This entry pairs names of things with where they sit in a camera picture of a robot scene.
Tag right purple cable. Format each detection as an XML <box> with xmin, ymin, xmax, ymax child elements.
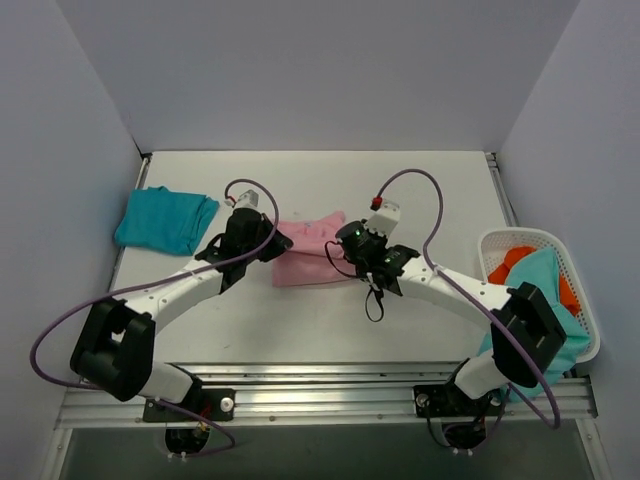
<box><xmin>369</xmin><ymin>169</ymin><xmax>562</xmax><ymax>431</ymax></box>

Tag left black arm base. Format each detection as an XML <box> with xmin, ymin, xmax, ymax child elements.
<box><xmin>142</xmin><ymin>387</ymin><xmax>237</xmax><ymax>451</ymax></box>

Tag purple cable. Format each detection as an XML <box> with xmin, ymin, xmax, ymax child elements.
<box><xmin>29</xmin><ymin>179</ymin><xmax>279</xmax><ymax>457</ymax></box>
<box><xmin>369</xmin><ymin>169</ymin><xmax>562</xmax><ymax>431</ymax></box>

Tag aluminium mounting rail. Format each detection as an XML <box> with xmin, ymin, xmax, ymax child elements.
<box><xmin>55</xmin><ymin>362</ymin><xmax>597</xmax><ymax>429</ymax></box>

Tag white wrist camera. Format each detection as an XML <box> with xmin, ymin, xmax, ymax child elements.
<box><xmin>225</xmin><ymin>190</ymin><xmax>259</xmax><ymax>210</ymax></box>
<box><xmin>365</xmin><ymin>196</ymin><xmax>401</xmax><ymax>237</ymax></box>

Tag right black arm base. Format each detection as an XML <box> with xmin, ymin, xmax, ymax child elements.
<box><xmin>413</xmin><ymin>378</ymin><xmax>505</xmax><ymax>456</ymax></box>

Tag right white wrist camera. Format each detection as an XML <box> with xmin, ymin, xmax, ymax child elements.
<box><xmin>365</xmin><ymin>196</ymin><xmax>401</xmax><ymax>237</ymax></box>

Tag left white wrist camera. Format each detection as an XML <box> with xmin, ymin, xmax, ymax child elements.
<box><xmin>225</xmin><ymin>190</ymin><xmax>259</xmax><ymax>210</ymax></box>

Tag folded teal t shirt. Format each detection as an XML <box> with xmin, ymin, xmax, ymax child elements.
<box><xmin>114</xmin><ymin>186</ymin><xmax>219</xmax><ymax>256</ymax></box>

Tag light turquoise t shirt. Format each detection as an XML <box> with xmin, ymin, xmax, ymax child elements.
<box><xmin>496</xmin><ymin>247</ymin><xmax>590</xmax><ymax>385</ymax></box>

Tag orange t shirt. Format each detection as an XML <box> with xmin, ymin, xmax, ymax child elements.
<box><xmin>488</xmin><ymin>246</ymin><xmax>581</xmax><ymax>317</ymax></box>

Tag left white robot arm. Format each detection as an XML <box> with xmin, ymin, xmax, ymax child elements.
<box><xmin>70</xmin><ymin>207</ymin><xmax>293</xmax><ymax>419</ymax></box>

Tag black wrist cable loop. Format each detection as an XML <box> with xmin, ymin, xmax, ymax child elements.
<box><xmin>324</xmin><ymin>239</ymin><xmax>386</xmax><ymax>323</ymax></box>

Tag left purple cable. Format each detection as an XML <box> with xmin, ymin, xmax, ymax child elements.
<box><xmin>29</xmin><ymin>179</ymin><xmax>279</xmax><ymax>457</ymax></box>

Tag pink t shirt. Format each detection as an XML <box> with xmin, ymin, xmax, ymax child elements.
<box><xmin>272</xmin><ymin>211</ymin><xmax>355</xmax><ymax>288</ymax></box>

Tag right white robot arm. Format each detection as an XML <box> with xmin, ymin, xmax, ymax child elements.
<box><xmin>336</xmin><ymin>221</ymin><xmax>567</xmax><ymax>413</ymax></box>

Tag white plastic laundry basket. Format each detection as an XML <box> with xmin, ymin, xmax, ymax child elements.
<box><xmin>478</xmin><ymin>227</ymin><xmax>601</xmax><ymax>365</ymax></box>

